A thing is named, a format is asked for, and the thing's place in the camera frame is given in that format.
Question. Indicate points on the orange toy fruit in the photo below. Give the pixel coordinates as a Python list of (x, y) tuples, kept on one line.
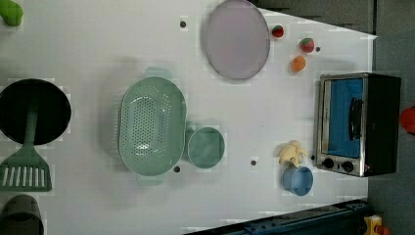
[(298, 63)]

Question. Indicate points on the blue cup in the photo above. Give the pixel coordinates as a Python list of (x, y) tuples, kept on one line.
[(298, 180)]

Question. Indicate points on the toaster oven with blue door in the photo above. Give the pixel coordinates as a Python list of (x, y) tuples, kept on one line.
[(357, 123)]

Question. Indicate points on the pink toy strawberry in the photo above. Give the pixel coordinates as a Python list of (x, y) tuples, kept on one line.
[(307, 45)]

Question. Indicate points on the round lilac plate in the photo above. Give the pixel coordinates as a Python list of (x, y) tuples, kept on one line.
[(236, 39)]

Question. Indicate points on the dark red toy strawberry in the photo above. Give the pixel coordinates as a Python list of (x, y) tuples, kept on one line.
[(278, 31)]

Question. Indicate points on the red ketchup bottle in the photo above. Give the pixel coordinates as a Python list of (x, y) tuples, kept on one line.
[(407, 120)]

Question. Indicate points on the blue metal frame rail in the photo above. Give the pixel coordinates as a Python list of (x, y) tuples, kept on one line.
[(345, 218)]

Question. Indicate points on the green slotted spatula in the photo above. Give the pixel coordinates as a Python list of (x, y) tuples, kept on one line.
[(26, 170)]

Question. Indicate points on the green mug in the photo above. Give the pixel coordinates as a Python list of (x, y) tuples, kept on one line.
[(205, 146)]

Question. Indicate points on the green toy vegetable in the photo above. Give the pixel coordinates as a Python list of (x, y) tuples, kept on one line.
[(11, 12)]

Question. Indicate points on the green oval colander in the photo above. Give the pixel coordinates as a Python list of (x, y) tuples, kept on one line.
[(151, 126)]

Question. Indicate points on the dark grey cup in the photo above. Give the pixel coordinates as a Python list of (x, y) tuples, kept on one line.
[(21, 216)]

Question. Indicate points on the yellow and orange clamp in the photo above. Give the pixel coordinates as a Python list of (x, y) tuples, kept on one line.
[(375, 226)]

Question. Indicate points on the black round pan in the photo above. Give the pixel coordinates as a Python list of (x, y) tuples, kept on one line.
[(53, 113)]

